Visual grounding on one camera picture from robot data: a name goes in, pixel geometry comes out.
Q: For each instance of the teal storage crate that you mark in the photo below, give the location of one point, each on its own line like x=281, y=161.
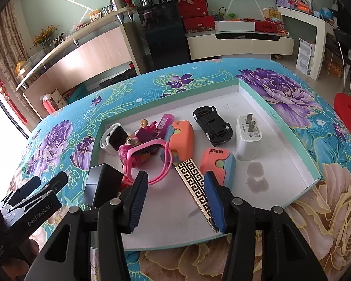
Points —
x=75, y=93

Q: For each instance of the black toy car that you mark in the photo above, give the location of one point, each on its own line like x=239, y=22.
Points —
x=216, y=129

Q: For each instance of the floral blue tablecloth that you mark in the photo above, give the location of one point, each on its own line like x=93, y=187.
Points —
x=64, y=142

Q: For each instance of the curved wooden counter shelf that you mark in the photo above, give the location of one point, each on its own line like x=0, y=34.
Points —
x=106, y=43

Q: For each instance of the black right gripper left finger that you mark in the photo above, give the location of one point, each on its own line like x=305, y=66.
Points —
x=67, y=253

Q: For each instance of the black power adapter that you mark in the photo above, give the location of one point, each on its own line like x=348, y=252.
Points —
x=102, y=184

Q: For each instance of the pink smartwatch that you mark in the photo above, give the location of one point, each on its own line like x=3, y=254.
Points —
x=147, y=155

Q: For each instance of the black gold patterned harmonica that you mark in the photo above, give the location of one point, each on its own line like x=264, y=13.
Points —
x=194, y=182

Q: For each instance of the red chinese knot ornament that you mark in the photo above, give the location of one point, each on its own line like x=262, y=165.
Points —
x=4, y=92

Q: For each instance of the white power adapter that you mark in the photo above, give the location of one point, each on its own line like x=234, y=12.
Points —
x=248, y=136

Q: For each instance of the cream low tv stand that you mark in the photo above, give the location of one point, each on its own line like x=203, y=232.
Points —
x=204, y=45

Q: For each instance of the white smartwatch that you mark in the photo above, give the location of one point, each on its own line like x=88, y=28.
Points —
x=113, y=138

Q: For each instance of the black bag on floor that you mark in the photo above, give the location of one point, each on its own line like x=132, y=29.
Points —
x=129, y=73

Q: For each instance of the magenta translucent lighter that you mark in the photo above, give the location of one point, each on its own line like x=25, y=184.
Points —
x=165, y=122

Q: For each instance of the teal white shallow box tray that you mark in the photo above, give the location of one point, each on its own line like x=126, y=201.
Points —
x=264, y=163

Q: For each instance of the orange flower bouquet vase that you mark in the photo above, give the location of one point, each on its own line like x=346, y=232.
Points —
x=44, y=39

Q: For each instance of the white desk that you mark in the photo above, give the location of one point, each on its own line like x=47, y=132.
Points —
x=321, y=29

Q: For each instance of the red handbag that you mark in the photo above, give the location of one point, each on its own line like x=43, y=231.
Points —
x=192, y=8

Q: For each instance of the person's left hand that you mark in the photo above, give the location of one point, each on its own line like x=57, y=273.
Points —
x=18, y=267

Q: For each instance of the pink brown puppy toy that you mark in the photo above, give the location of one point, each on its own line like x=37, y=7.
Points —
x=145, y=133

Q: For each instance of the blue orange toy knife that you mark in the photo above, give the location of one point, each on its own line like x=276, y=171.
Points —
x=180, y=136

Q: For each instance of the red gift box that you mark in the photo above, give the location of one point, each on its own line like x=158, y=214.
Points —
x=199, y=24

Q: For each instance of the red white gift bag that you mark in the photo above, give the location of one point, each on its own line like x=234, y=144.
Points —
x=53, y=102

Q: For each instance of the yellow container on shelf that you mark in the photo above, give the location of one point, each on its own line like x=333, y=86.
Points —
x=22, y=69

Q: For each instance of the salmon blue toy knife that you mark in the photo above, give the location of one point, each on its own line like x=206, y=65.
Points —
x=222, y=163

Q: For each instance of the white flat box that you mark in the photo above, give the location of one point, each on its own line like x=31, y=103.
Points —
x=235, y=26

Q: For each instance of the beige patterned curtain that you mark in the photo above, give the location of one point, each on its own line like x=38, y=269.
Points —
x=12, y=52

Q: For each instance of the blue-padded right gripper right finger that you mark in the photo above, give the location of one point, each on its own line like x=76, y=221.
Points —
x=286, y=253

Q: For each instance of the black water dispenser cabinet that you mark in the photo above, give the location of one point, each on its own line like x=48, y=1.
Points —
x=164, y=32

